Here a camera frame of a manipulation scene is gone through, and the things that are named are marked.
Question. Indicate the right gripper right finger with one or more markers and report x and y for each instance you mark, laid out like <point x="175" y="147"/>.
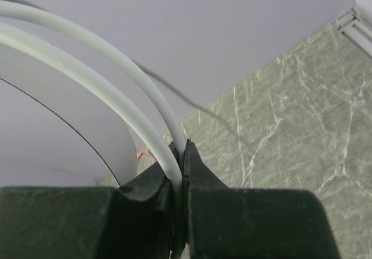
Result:
<point x="195" y="172"/>

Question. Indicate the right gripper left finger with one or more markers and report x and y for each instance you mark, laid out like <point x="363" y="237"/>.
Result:
<point x="150" y="190"/>

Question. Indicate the white headset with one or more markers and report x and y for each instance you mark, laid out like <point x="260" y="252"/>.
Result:
<point x="92" y="106"/>

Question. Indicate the pink headset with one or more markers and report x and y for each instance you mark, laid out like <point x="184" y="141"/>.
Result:
<point x="146" y="153"/>

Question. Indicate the right side aluminium rail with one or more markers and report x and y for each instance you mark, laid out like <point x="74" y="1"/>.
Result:
<point x="353" y="26"/>

